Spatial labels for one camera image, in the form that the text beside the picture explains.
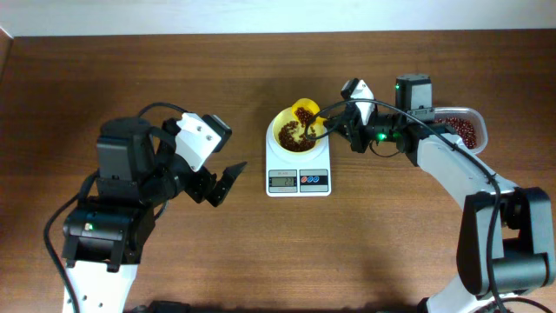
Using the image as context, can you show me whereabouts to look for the yellow measuring scoop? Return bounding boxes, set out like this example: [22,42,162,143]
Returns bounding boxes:
[291,98,321,126]

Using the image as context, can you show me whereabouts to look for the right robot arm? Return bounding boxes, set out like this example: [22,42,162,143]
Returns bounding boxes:
[317,74,555,313]

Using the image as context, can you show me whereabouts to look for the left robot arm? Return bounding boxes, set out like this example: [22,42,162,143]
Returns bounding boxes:
[63,113,246,312]

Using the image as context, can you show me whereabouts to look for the yellow plastic bowl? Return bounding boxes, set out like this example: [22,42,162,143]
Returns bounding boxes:
[270,108,326,154]

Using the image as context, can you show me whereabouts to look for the white digital kitchen scale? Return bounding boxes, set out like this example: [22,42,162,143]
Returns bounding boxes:
[265,119,332,197]

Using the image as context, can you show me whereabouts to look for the red adzuki beans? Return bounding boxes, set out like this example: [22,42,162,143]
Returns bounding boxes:
[434,117,477,149]

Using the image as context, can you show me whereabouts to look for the clear plastic container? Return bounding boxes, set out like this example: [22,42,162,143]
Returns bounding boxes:
[434,107,488,154]

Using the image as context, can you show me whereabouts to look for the left black cable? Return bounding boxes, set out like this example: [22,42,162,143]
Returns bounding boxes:
[43,101,192,313]

